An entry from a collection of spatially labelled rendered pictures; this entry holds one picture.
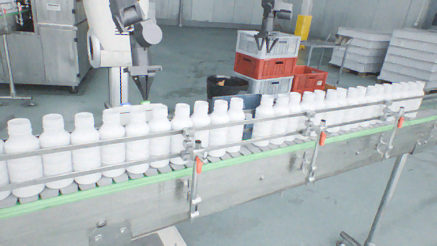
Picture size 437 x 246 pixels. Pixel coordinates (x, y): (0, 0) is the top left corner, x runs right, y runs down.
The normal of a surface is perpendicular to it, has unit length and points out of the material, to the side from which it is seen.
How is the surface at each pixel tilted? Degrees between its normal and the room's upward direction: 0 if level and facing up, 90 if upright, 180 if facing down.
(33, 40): 90
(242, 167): 90
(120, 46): 90
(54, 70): 90
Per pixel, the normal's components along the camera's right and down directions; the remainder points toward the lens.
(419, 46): -0.83, 0.13
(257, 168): 0.51, 0.37
